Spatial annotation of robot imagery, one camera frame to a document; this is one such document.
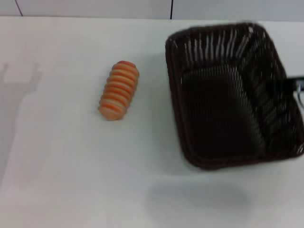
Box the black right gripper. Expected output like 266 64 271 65
285 76 304 92

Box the dark brown wicker basket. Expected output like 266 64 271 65
165 21 304 171

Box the orange striped bread roll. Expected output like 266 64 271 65
97 60 140 121

